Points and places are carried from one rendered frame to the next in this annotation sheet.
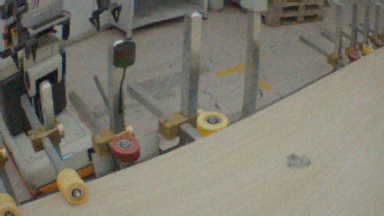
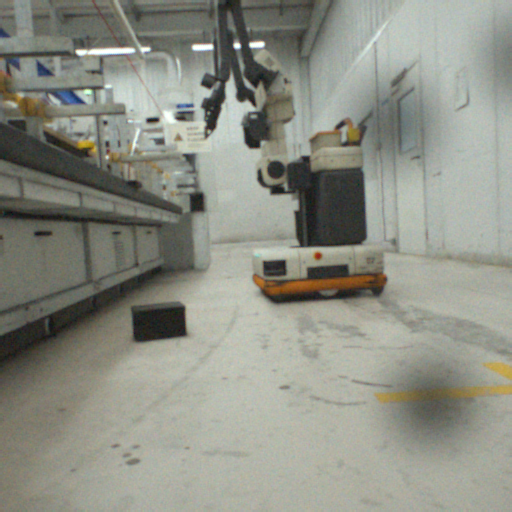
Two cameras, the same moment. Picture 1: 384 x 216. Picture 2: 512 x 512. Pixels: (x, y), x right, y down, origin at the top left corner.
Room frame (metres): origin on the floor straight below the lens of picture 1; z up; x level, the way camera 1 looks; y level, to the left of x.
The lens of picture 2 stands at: (3.24, -1.55, 0.40)
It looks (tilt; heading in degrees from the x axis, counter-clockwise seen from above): 3 degrees down; 128
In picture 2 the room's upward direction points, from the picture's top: 4 degrees counter-clockwise
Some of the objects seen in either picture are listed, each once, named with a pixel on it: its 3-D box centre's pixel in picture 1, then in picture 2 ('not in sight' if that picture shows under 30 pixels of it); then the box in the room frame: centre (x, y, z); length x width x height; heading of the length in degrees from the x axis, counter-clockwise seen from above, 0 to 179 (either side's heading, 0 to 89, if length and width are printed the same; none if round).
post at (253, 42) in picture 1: (253, 63); (98, 123); (1.35, -0.19, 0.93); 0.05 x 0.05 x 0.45; 40
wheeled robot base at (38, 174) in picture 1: (42, 142); (313, 266); (1.79, 0.91, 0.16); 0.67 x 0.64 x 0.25; 45
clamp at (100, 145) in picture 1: (112, 139); not in sight; (1.01, 0.22, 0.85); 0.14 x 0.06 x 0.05; 130
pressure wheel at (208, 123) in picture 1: (211, 136); (87, 152); (1.05, -0.05, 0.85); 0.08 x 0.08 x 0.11
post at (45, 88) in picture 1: (55, 153); (134, 160); (0.87, 0.39, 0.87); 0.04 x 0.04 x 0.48; 40
